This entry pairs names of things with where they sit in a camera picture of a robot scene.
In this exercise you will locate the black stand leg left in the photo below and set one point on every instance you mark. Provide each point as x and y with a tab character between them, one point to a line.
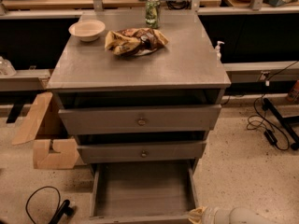
15	111

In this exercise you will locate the crumpled chip bag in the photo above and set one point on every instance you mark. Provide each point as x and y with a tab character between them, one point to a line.
134	41

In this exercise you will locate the clear plastic container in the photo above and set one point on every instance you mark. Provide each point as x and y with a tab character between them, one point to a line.
6	68

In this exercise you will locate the grey top drawer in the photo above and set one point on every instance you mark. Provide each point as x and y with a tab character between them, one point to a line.
138	112

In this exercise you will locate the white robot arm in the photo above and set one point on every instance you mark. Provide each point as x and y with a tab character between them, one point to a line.
242	215

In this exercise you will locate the grey bottom drawer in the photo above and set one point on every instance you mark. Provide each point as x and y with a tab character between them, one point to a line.
147	192

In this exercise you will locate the cardboard box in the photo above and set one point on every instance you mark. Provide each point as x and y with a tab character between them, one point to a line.
53	147

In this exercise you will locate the black stand leg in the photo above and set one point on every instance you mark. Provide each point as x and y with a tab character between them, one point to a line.
15	111
286	123

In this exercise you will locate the grey drawer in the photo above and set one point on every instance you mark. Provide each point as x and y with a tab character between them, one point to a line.
147	192
138	112
142	147

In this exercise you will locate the grey drawer cabinet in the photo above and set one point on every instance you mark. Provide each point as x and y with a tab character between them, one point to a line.
187	62

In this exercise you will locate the orange bottle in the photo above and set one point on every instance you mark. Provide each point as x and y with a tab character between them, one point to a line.
293	95

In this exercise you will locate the grey middle drawer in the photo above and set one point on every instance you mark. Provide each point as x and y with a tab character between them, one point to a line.
142	147

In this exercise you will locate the black stand leg right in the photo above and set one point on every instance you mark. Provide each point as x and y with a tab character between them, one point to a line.
286	123

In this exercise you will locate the white bowl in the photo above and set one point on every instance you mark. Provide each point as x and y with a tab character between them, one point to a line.
87	30

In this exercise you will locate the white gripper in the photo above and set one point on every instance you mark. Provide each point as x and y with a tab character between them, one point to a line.
208	216

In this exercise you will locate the green soda can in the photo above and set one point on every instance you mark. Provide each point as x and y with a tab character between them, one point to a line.
152	16

